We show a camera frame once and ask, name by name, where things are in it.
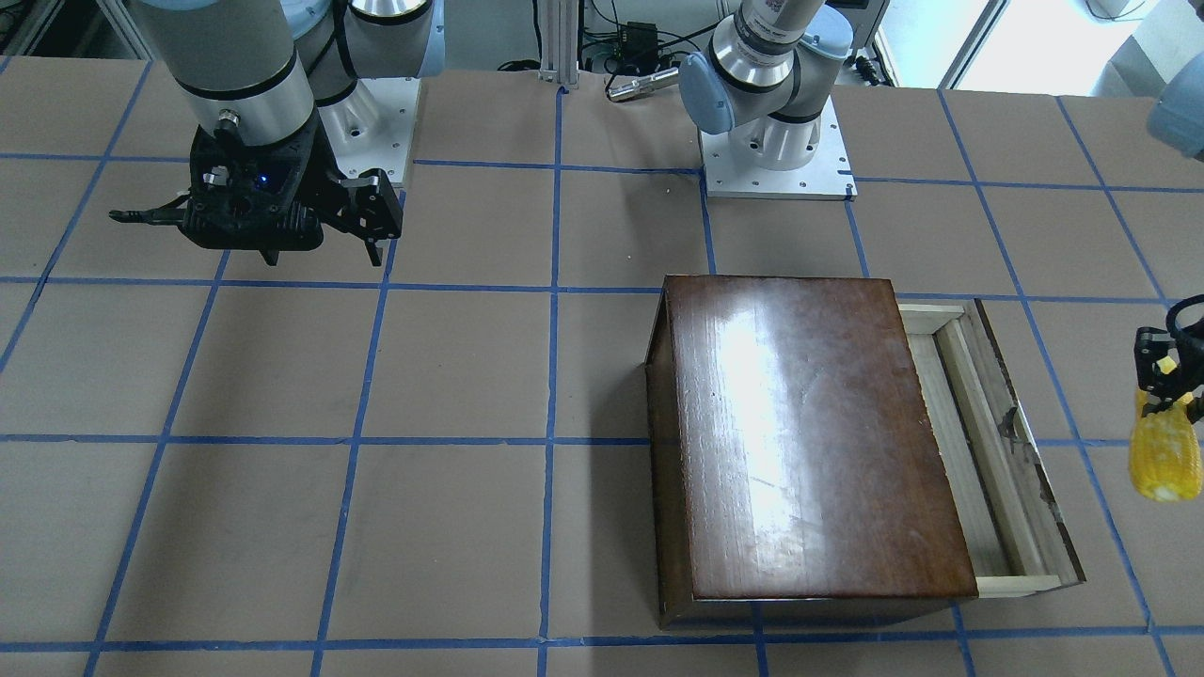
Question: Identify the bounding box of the dark wooden drawer cabinet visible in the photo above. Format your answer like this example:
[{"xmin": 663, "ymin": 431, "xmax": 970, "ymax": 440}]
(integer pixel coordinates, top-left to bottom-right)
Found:
[{"xmin": 644, "ymin": 275, "xmax": 980, "ymax": 631}]

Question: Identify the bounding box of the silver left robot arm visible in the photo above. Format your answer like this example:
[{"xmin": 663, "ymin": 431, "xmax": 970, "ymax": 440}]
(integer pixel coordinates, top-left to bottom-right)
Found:
[{"xmin": 678, "ymin": 1, "xmax": 1202, "ymax": 417}]

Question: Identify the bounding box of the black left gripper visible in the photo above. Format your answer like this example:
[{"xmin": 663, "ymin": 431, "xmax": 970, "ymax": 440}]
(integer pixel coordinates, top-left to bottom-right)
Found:
[{"xmin": 1133, "ymin": 295, "xmax": 1203, "ymax": 424}]

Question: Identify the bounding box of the yellow corn cob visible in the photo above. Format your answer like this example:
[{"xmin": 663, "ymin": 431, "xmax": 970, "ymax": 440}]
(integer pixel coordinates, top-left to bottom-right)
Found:
[{"xmin": 1128, "ymin": 357, "xmax": 1202, "ymax": 504}]

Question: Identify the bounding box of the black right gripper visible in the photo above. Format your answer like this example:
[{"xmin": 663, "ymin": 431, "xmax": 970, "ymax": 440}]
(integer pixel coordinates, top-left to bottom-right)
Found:
[{"xmin": 110, "ymin": 120, "xmax": 405, "ymax": 267}]

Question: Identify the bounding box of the light wood drawer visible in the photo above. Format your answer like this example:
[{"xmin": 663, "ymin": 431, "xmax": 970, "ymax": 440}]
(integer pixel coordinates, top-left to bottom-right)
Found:
[{"xmin": 898, "ymin": 299, "xmax": 1086, "ymax": 599}]

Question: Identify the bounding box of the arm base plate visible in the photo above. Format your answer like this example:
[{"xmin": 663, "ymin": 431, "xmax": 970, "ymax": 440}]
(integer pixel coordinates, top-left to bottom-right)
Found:
[
  {"xmin": 318, "ymin": 78, "xmax": 424, "ymax": 189},
  {"xmin": 698, "ymin": 98, "xmax": 858, "ymax": 200}
]

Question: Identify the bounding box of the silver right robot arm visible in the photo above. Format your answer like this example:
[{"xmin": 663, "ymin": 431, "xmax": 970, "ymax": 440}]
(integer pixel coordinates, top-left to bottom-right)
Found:
[{"xmin": 110, "ymin": 1, "xmax": 445, "ymax": 267}]

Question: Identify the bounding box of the aluminium frame post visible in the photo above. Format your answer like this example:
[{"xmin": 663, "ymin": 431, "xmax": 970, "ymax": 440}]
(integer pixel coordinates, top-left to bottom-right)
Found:
[{"xmin": 536, "ymin": 1, "xmax": 582, "ymax": 92}]

